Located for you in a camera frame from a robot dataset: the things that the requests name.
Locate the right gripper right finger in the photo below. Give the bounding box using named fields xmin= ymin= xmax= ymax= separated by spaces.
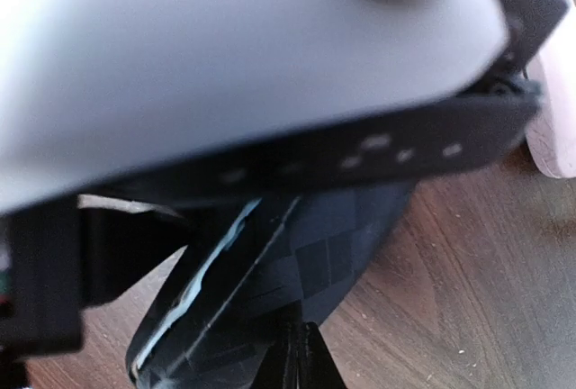
xmin=299 ymin=322 xmax=347 ymax=389

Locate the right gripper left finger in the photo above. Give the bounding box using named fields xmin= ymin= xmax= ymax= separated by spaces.
xmin=251 ymin=322 xmax=301 ymax=389

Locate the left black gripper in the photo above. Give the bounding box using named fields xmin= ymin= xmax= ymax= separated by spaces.
xmin=1 ymin=75 xmax=540 ymax=356

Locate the black glasses case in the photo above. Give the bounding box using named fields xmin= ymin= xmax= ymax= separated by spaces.
xmin=126 ymin=181 xmax=415 ymax=388

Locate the blue cleaning cloth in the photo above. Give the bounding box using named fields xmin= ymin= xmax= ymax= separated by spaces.
xmin=130 ymin=197 xmax=265 ymax=372

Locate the pink glasses case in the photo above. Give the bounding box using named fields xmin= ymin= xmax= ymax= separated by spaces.
xmin=526 ymin=0 xmax=575 ymax=178

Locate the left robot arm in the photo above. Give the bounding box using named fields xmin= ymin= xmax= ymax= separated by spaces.
xmin=1 ymin=0 xmax=565 ymax=371

